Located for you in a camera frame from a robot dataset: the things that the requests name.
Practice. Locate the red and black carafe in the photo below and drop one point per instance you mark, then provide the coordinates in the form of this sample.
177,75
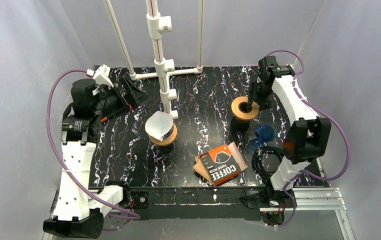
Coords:
239,125

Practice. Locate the white paper coffee filter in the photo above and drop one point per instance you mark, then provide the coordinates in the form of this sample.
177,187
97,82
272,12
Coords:
158,124

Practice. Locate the orange coffee filter package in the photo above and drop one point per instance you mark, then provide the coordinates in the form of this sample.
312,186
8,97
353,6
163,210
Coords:
220,164

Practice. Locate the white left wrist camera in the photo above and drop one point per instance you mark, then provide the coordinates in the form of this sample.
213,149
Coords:
101,75

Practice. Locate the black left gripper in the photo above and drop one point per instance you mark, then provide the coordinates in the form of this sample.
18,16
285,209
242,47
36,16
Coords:
124,94

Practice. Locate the clear glass brown cup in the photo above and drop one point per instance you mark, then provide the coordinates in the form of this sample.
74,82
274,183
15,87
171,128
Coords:
166,150

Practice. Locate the blue glass dripper cone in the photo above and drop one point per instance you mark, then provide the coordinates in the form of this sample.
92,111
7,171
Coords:
169,133

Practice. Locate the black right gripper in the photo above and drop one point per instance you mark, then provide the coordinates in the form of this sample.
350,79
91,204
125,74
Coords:
255,91

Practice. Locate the wooden ring dripper holder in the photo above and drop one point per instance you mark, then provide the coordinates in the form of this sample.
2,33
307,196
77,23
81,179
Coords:
168,139

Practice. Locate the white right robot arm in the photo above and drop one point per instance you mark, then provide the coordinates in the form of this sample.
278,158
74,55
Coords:
307,138

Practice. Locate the aluminium frame rail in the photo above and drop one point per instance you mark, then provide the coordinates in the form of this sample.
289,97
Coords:
249,203

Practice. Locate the white PVC pipe stand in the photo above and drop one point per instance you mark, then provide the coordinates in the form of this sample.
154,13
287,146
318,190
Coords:
164,68

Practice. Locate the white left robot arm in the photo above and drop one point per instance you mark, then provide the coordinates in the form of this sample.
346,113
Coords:
78,212

